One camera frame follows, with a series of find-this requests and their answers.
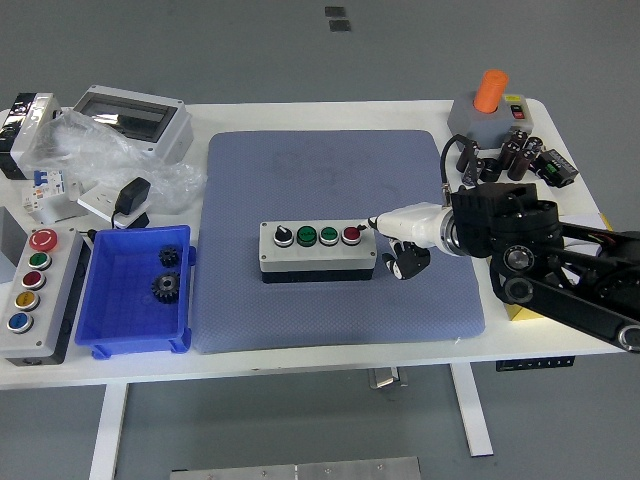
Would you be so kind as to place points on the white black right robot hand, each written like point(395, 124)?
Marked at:
point(410, 222)

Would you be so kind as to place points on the grey four-button control box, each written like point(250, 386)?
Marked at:
point(320, 257)

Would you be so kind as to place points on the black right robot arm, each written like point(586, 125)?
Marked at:
point(530, 235)

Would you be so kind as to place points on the black desk height controller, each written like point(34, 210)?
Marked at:
point(535, 364)

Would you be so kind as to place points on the grey five-button control box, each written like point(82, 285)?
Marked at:
point(50, 300)

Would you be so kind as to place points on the short black capacitor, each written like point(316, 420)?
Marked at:
point(490, 171)

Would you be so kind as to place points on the yellow white cardboard box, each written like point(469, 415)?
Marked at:
point(521, 312)

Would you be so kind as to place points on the black module with green label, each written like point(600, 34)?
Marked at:
point(555, 169)

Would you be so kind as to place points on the orange cylinder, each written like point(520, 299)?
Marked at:
point(490, 90)

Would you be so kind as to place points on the blue-grey table mat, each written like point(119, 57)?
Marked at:
point(260, 175)

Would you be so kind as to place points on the dark floor plate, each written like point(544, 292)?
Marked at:
point(335, 11)
point(340, 25)

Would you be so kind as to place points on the white table leg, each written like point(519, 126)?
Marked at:
point(107, 430)
point(475, 425)

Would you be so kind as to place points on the small black bevel gear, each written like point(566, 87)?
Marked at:
point(169, 256)

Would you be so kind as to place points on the large black bevel gear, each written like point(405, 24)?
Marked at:
point(166, 287)

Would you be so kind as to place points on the grey metal plate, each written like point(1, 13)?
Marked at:
point(300, 470)

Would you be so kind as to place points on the black power adapter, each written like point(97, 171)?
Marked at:
point(132, 195)

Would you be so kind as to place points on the blue plastic bin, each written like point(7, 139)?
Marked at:
point(125, 315)

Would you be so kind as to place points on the white power socket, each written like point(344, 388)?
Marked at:
point(97, 200)

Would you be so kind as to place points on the clear plastic bag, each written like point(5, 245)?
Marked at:
point(100, 150)

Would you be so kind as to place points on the white blue circuit breaker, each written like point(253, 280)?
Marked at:
point(45, 187)

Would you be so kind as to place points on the white black electrical device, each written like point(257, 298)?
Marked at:
point(27, 130)

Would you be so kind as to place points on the plain grey box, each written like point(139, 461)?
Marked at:
point(9, 245)

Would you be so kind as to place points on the grey switch base box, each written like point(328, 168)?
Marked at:
point(467, 122)

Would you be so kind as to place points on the metal table bracket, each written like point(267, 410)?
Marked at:
point(387, 378)

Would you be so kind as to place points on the grey enclosure with clear lid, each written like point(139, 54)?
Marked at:
point(172, 135)

